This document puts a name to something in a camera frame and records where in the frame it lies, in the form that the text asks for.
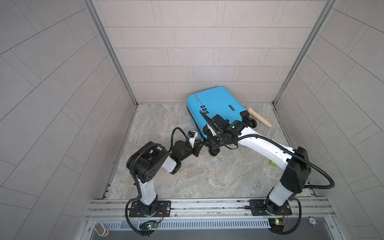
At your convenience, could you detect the blue hard-shell suitcase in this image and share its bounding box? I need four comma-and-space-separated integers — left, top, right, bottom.
187, 86, 257, 157

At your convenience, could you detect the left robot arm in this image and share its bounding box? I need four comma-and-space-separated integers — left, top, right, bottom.
126, 140, 206, 217

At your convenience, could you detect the white ventilation grille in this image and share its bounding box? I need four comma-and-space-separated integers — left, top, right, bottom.
100, 219, 271, 231

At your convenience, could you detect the small white pink object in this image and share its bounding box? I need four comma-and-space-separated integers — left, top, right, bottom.
94, 222, 109, 237

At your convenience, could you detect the round blue white sticker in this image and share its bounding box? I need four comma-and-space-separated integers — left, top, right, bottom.
308, 217, 318, 227

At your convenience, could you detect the beige wooden handle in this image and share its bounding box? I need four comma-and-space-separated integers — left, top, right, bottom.
246, 106, 273, 128

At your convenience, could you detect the left circuit board with wires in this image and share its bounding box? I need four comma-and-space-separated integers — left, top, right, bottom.
140, 221, 160, 231

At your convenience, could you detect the circuit board with wires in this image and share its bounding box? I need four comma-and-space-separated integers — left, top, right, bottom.
268, 218, 286, 234
140, 221, 160, 231

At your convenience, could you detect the aluminium mounting rail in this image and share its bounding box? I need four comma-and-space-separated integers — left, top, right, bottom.
85, 197, 336, 220

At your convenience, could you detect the right circuit board with wires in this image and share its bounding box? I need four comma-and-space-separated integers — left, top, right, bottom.
268, 218, 286, 234

